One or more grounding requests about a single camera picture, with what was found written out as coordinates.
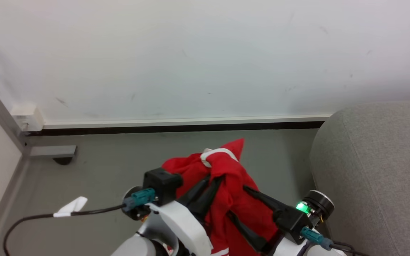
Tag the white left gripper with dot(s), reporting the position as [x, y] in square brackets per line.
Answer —
[185, 224]

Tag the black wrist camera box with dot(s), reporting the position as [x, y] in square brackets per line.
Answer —
[162, 183]
[292, 224]

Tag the grey fabric sofa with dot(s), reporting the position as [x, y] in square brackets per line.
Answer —
[379, 177]

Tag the white wall box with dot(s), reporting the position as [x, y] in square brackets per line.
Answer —
[27, 117]

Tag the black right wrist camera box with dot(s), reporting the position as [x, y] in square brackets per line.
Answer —
[292, 224]

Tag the black partition foot pad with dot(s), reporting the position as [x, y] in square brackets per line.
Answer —
[63, 160]

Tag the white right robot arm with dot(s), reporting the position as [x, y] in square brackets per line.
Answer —
[324, 252]

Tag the grey metal partition frame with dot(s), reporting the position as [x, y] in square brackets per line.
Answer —
[2, 113]

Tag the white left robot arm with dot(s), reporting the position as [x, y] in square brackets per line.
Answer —
[137, 247]

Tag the red garment with white trim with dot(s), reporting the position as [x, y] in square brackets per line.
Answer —
[233, 170]

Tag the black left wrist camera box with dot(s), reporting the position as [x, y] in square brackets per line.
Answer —
[162, 183]

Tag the white and black baseboard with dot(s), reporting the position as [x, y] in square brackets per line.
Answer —
[176, 124]

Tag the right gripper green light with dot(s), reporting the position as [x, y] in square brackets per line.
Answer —
[320, 204]

